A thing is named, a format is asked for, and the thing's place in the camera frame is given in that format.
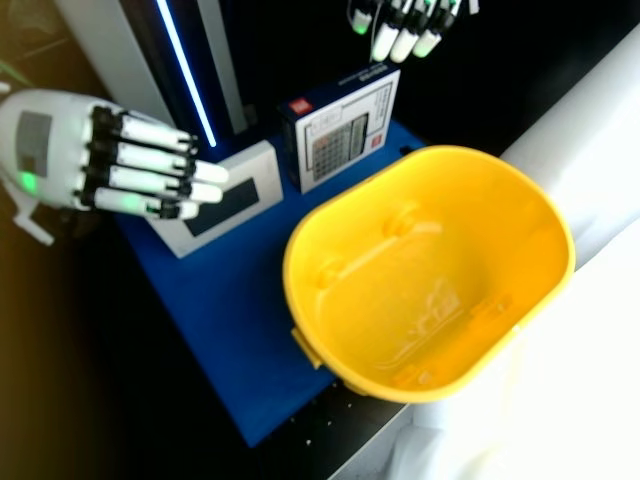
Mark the dark calculator box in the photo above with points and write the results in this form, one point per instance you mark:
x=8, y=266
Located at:
x=340, y=140

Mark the grey column with blue light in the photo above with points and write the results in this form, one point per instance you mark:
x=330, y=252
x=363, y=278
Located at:
x=125, y=50

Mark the yellow plastic bucket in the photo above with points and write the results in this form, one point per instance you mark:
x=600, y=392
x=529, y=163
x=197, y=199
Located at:
x=430, y=280

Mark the blue mat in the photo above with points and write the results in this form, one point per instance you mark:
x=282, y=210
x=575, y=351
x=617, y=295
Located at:
x=225, y=310

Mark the white box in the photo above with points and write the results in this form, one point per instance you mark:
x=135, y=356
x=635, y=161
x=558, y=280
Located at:
x=252, y=165

